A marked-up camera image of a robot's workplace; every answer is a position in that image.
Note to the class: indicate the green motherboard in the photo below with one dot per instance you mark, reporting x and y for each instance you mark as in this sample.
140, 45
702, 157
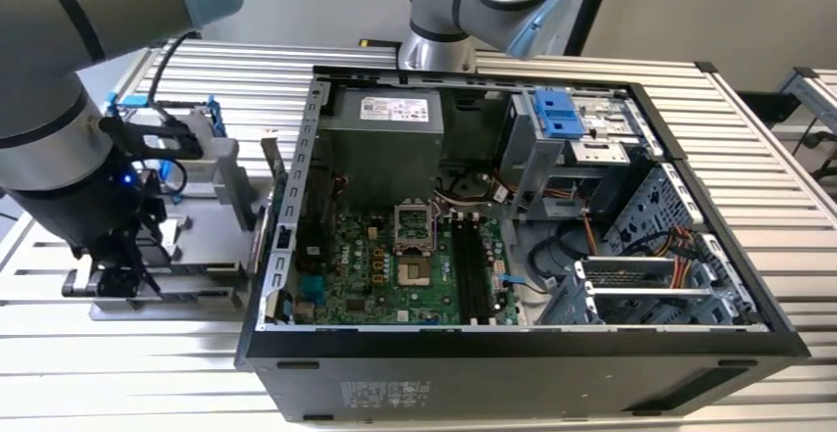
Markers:
366, 295

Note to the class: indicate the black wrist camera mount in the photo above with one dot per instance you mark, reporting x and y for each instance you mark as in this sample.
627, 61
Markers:
185, 138

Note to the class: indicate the grey power supply unit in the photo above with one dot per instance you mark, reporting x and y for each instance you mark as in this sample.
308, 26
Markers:
386, 158

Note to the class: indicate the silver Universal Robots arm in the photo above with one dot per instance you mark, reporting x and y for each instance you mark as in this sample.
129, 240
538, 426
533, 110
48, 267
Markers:
39, 35

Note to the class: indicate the blue disk carrier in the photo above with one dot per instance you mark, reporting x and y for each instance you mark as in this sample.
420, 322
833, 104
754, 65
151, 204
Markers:
137, 101

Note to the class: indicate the slatted metal side table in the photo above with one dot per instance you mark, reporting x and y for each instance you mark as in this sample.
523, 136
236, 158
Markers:
810, 94

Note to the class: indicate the silver CPU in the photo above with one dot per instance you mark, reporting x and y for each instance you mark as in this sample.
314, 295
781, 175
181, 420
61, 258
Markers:
171, 233

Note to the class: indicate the CPU socket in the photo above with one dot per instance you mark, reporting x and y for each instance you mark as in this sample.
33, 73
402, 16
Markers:
416, 270

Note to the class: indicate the grey parts rack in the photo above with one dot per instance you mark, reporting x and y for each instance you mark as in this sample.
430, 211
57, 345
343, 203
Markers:
209, 231

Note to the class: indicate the black open PC case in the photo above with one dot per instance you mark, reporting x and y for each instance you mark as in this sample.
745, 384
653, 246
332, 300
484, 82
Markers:
458, 383

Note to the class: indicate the black RAM slot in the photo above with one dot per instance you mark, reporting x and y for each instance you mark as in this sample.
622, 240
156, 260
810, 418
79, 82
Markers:
480, 265
466, 265

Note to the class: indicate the black frame post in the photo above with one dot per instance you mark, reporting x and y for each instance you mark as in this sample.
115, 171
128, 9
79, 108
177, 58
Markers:
591, 20

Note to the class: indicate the green graphics card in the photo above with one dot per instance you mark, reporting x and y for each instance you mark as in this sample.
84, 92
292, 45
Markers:
278, 177

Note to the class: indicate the blue plastic drive latch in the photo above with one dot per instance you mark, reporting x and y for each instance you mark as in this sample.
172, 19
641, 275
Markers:
555, 113

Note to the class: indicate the metal disk bay cage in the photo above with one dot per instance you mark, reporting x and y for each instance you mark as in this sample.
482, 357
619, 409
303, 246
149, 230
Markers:
647, 292

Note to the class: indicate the black cooler fan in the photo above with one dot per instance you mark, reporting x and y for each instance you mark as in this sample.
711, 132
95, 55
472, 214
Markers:
470, 187

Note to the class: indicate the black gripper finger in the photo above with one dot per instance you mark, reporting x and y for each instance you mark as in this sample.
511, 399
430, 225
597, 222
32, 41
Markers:
113, 280
148, 265

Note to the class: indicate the black expansion slot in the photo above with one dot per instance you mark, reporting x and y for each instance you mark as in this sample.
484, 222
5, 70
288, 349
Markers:
314, 246

